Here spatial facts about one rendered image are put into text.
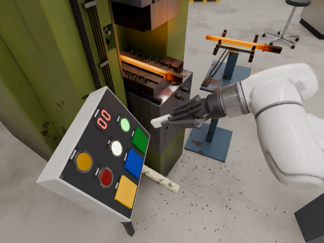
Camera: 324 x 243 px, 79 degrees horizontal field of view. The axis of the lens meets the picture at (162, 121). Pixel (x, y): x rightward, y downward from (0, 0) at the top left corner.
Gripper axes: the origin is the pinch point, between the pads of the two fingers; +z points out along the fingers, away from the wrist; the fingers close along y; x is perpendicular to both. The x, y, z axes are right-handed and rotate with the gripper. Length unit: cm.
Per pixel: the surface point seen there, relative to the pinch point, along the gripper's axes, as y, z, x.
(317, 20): 369, -159, -192
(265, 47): 79, -41, -35
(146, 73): 47, 20, -4
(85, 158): -19.3, 12.9, 11.8
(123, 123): -0.3, 12.9, 4.5
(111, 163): -15.3, 13.3, 3.2
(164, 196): 20, 57, -97
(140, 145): -2.4, 12.5, -6.5
